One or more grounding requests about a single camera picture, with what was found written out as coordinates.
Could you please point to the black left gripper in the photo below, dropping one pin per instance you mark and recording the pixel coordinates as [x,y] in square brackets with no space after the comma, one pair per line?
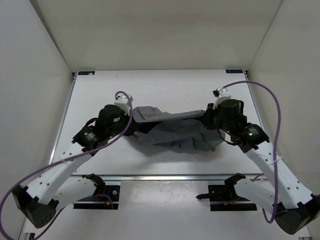
[134,125]

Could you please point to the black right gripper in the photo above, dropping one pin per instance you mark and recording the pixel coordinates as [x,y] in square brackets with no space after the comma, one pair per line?
[207,119]

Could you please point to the grey pleated skirt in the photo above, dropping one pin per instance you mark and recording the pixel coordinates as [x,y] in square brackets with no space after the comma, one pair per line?
[180,132]

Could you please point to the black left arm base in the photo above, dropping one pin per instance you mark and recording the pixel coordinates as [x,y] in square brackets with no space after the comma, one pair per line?
[105,197]

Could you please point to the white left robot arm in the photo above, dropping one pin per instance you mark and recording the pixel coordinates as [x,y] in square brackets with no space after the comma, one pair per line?
[42,198]

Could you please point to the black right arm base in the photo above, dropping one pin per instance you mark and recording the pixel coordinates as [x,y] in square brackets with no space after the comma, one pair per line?
[223,197]

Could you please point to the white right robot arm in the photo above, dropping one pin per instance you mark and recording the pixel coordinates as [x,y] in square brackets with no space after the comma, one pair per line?
[293,204]

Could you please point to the right corner label sticker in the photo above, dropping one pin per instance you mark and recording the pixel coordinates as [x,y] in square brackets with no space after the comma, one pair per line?
[234,71]

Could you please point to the corner label sticker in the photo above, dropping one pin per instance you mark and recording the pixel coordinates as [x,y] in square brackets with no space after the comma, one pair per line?
[234,71]
[86,73]

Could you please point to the left corner label sticker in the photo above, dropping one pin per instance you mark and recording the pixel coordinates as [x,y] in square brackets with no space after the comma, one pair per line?
[86,73]

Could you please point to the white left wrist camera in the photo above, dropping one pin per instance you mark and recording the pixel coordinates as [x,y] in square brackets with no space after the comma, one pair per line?
[122,102]

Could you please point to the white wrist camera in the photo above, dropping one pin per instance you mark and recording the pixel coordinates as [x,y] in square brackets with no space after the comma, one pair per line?
[221,94]
[122,102]

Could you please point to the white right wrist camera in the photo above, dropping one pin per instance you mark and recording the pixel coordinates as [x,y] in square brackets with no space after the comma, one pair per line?
[221,94]

